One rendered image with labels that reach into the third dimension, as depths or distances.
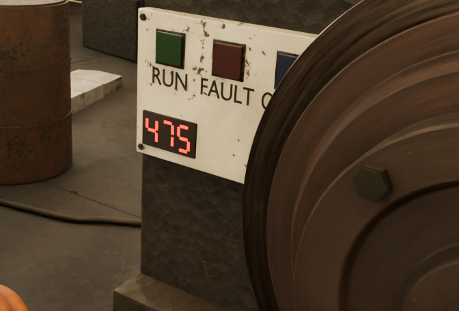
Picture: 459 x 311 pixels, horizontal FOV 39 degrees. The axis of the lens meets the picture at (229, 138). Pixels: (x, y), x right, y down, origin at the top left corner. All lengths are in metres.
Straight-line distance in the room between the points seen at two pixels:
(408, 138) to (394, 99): 0.05
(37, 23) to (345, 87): 2.76
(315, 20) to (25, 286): 2.04
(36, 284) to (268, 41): 2.00
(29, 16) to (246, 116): 2.51
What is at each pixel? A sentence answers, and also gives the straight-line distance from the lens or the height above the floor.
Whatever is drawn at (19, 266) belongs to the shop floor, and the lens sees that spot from 2.70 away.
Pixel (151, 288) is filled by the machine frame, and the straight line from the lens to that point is 0.90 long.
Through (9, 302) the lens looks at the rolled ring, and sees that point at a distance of 1.06.
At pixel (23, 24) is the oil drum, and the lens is 3.18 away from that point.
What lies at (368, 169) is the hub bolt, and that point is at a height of 1.21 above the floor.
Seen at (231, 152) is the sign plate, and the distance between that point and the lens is 0.75.
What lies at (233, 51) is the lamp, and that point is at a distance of 0.71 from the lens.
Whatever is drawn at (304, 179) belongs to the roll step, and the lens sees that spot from 0.52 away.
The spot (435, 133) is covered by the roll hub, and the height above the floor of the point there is 1.24.
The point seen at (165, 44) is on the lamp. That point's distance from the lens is 0.76.
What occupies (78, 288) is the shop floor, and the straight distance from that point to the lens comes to 2.54.
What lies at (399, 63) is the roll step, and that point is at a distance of 0.48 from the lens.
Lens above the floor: 1.36
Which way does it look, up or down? 20 degrees down
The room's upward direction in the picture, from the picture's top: 4 degrees clockwise
